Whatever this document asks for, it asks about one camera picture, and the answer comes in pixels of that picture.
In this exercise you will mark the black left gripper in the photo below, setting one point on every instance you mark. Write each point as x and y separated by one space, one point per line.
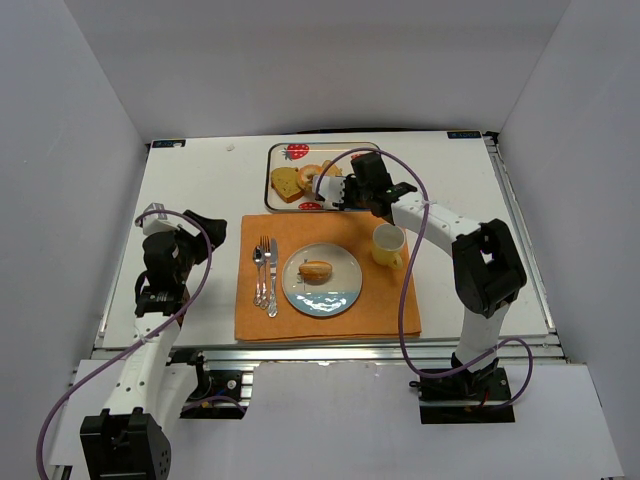
198 236

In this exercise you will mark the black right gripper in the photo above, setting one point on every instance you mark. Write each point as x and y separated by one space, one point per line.
347 191

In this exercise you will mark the small round bun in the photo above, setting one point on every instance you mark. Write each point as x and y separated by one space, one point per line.
315 272

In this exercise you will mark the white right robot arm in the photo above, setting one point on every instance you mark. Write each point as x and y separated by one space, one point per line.
487 269

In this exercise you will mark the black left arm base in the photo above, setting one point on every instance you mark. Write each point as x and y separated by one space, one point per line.
216 391

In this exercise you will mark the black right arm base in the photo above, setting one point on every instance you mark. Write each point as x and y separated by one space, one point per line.
466 398

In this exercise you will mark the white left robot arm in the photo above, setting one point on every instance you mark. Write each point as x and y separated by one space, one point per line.
128 439

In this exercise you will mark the oblong bread roll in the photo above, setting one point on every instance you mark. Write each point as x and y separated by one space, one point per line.
331 169

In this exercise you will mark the sliced loaf bread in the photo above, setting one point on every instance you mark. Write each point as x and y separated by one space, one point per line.
284 182

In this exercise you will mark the yellow mug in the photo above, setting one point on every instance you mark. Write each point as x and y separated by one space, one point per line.
388 242

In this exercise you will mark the glazed bagel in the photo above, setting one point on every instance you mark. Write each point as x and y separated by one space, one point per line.
305 175

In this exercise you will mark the strawberry pattern tray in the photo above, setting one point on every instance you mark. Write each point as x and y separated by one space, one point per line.
298 155

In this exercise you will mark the silver spoon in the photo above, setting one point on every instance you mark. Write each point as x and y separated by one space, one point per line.
258 260

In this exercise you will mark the silver fork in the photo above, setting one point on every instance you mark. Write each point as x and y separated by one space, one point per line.
266 254

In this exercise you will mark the orange placemat cloth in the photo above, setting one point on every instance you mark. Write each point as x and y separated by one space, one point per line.
374 313

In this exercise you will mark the silver table knife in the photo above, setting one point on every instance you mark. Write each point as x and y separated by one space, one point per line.
272 308

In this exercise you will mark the ceramic plate with blue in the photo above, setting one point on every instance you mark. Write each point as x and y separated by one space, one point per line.
328 297

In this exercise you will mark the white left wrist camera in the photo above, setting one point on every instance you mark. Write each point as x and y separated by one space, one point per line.
154 220

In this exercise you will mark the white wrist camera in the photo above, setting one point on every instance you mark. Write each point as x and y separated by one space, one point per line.
329 191
154 220

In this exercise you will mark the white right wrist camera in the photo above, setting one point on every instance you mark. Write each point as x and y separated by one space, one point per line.
329 191

